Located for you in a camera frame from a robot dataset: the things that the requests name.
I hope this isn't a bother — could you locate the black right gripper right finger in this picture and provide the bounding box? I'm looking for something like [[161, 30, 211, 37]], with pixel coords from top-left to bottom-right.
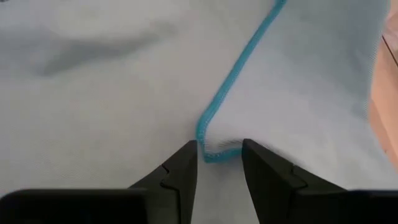
[[241, 138, 398, 224]]

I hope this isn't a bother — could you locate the light blue microfiber towel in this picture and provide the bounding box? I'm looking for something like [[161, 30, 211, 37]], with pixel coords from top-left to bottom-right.
[[0, 0, 391, 224]]

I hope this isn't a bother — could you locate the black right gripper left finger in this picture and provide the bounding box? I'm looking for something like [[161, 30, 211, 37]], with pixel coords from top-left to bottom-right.
[[0, 139, 198, 224]]

